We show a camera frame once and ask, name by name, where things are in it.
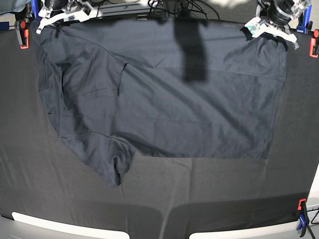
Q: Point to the dark navy t-shirt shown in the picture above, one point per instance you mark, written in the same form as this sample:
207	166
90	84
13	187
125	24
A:
175	89

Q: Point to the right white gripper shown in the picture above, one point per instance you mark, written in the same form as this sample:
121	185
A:
54	11

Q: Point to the red black clamp far left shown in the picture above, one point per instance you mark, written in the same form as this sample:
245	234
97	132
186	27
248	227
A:
22	32

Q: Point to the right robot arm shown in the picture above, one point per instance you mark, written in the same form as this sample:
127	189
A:
53	11

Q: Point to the blue bar clamp far right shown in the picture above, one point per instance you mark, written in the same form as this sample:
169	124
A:
305	24

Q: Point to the red blue clamp near right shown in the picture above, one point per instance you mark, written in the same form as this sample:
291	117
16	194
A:
303	217

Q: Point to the black table cover cloth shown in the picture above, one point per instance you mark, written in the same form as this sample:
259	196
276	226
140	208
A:
158	197

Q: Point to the red black clamp far right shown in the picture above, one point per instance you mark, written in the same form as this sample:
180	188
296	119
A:
314	45

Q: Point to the blue bar clamp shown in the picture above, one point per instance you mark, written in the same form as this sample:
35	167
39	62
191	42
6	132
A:
35	9
305	24

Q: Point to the blue bar clamp far left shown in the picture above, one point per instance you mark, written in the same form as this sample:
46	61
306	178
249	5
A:
35	9

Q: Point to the red black clamp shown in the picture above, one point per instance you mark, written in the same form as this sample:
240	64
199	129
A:
22	32
314	45

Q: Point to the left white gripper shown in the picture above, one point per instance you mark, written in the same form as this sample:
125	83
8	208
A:
265	25

